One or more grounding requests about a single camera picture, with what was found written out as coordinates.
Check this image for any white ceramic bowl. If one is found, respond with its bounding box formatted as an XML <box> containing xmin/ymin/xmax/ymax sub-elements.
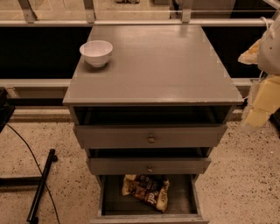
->
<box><xmin>80</xmin><ymin>40</ymin><xmax>113</xmax><ymax>67</ymax></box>

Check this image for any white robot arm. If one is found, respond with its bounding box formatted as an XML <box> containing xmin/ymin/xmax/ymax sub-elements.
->
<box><xmin>238</xmin><ymin>17</ymin><xmax>280</xmax><ymax>131</ymax></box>

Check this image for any grey bottom drawer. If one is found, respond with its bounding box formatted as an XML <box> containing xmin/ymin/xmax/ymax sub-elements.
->
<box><xmin>89</xmin><ymin>175</ymin><xmax>209</xmax><ymax>224</ymax></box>

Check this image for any black floor stand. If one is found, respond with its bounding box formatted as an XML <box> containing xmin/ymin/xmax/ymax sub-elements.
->
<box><xmin>0</xmin><ymin>149</ymin><xmax>58</xmax><ymax>224</ymax></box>

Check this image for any brown chip bag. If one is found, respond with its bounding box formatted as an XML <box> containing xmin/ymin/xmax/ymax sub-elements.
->
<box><xmin>122</xmin><ymin>175</ymin><xmax>170</xmax><ymax>212</ymax></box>

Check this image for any black equipment at left edge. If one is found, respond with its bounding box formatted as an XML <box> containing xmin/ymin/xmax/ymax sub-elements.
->
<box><xmin>0</xmin><ymin>88</ymin><xmax>15</xmax><ymax>133</ymax></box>

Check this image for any grey top drawer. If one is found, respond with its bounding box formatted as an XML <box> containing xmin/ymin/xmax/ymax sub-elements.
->
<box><xmin>74</xmin><ymin>124</ymin><xmax>227</xmax><ymax>149</ymax></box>

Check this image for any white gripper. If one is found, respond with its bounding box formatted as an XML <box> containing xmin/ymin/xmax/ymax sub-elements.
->
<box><xmin>238</xmin><ymin>39</ymin><xmax>280</xmax><ymax>128</ymax></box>

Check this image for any black floor cable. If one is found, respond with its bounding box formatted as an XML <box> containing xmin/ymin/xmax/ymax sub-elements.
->
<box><xmin>4</xmin><ymin>123</ymin><xmax>61</xmax><ymax>224</ymax></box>

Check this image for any grey drawer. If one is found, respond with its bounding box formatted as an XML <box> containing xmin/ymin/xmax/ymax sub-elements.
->
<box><xmin>87</xmin><ymin>157</ymin><xmax>211</xmax><ymax>175</ymax></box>
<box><xmin>74</xmin><ymin>124</ymin><xmax>227</xmax><ymax>149</ymax></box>
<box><xmin>89</xmin><ymin>175</ymin><xmax>209</xmax><ymax>224</ymax></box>

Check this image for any grey wooden drawer cabinet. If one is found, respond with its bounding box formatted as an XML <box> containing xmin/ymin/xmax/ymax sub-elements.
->
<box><xmin>62</xmin><ymin>24</ymin><xmax>245</xmax><ymax>176</ymax></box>

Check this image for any upper metal rail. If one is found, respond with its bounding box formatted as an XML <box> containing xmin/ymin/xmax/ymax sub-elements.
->
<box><xmin>0</xmin><ymin>18</ymin><xmax>274</xmax><ymax>27</ymax></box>

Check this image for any grey middle drawer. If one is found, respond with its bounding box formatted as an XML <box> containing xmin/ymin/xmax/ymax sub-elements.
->
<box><xmin>87</xmin><ymin>157</ymin><xmax>211</xmax><ymax>175</ymax></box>

